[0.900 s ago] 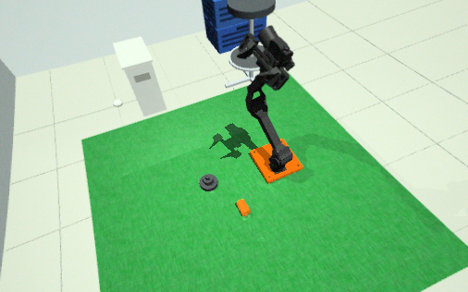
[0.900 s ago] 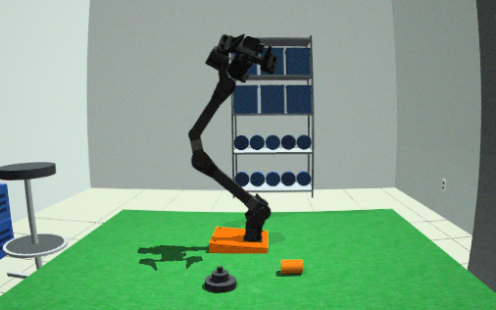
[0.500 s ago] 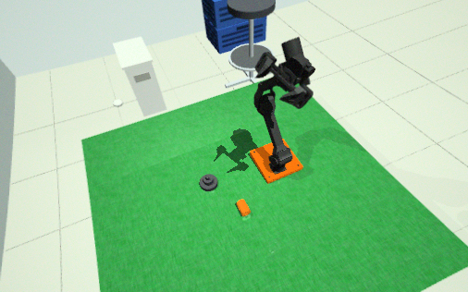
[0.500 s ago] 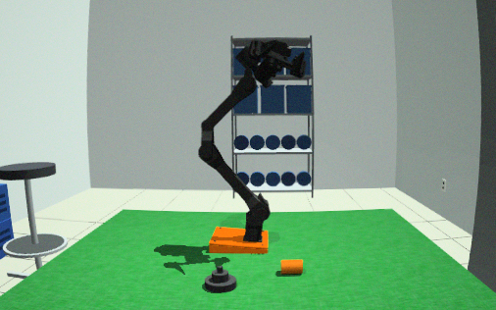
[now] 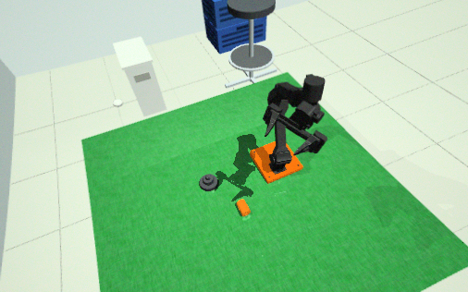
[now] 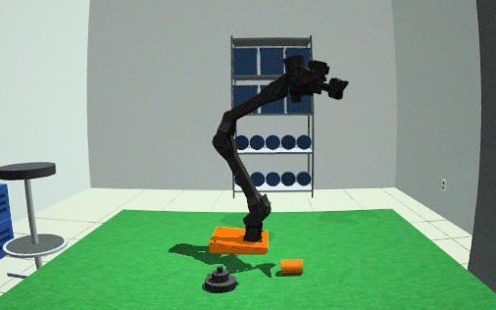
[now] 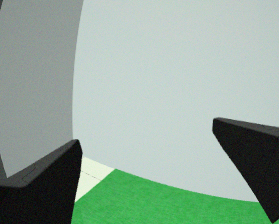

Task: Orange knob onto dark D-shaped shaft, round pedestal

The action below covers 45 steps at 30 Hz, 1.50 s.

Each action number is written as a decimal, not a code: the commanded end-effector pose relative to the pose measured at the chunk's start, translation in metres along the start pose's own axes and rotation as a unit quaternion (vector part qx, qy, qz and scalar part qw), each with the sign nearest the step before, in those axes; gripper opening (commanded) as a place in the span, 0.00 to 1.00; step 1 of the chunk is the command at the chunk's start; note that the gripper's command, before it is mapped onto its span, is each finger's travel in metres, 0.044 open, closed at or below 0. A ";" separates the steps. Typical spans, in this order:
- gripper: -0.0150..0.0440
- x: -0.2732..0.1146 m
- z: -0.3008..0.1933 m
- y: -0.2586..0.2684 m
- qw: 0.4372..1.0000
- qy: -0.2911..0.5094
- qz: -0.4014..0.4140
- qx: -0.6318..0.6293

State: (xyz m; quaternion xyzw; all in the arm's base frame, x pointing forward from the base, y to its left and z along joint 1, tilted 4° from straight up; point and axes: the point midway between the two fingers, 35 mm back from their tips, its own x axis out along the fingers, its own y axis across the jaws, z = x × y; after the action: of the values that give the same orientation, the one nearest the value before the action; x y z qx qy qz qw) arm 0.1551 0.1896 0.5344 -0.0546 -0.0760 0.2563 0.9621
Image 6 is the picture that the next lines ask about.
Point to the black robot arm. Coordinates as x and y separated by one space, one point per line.
259 206

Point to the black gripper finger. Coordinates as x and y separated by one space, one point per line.
307 77
339 85

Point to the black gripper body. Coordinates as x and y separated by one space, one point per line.
315 87

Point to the orange knob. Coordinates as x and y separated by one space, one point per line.
291 267

